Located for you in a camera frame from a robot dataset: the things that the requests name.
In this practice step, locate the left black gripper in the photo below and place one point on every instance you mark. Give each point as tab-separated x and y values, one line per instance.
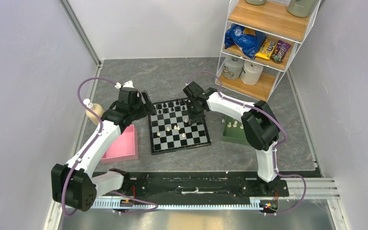
148	107

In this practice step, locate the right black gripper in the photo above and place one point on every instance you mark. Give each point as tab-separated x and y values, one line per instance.
192	118

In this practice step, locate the black white chessboard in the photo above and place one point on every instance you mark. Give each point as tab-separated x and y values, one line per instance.
170	129

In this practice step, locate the green plastic tray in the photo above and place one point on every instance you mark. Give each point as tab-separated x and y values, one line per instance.
233	132

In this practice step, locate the pink plastic tray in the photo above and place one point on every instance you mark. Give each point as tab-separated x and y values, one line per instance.
124	148

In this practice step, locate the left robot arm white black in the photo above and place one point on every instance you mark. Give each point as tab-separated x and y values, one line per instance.
73	183

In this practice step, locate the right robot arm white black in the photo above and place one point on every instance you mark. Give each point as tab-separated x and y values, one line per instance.
259	124

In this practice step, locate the beige pump bottle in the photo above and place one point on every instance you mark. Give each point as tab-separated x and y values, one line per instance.
97	111

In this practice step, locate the white jug with label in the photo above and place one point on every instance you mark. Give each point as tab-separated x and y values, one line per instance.
232	68

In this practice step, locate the white paper roll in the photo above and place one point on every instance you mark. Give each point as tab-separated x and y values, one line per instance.
251	73

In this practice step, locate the blue snack bag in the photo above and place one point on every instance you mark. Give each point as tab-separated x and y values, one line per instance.
248	41

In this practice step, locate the yellow candy bag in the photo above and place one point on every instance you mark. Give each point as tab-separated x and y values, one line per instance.
266	50

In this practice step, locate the brown candy bag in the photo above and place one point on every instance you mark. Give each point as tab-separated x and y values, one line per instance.
280	51

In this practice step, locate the grey green bottle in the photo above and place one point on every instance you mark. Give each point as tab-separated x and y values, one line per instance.
301	8

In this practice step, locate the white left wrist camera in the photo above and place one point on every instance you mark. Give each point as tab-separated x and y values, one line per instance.
127	84

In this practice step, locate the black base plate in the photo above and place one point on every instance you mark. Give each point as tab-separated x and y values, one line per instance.
201	187

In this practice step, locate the white wire wooden shelf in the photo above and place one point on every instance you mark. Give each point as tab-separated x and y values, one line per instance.
272	18

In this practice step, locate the aluminium corner rail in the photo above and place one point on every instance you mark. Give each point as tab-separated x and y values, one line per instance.
80	31

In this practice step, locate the grey cable duct strip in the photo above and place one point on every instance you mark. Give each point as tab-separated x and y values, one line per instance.
117	203

